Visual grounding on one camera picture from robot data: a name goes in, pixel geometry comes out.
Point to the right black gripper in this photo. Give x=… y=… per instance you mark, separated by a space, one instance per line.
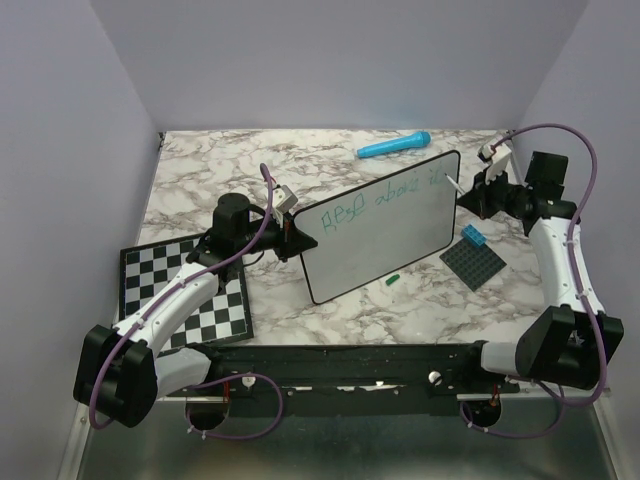
x=477 y=199

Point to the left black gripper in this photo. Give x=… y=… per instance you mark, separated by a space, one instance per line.
x=291 y=240

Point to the green whiteboard marker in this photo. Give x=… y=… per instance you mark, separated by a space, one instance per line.
x=454 y=184

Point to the black framed whiteboard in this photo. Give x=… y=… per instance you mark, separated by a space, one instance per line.
x=371 y=231

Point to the green marker cap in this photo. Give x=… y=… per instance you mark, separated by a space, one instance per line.
x=392 y=279

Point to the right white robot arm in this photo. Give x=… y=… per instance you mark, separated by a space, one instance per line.
x=573 y=336

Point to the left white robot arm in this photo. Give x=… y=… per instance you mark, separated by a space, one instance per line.
x=121 y=372

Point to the blue lego brick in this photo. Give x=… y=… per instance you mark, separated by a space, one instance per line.
x=473 y=236

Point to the grey lego baseplate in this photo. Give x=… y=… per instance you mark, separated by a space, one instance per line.
x=473 y=265

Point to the blue toy microphone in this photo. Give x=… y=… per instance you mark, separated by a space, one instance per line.
x=416 y=140

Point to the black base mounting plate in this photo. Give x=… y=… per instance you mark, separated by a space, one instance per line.
x=347 y=380

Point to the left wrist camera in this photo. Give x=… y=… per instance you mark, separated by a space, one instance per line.
x=283 y=199

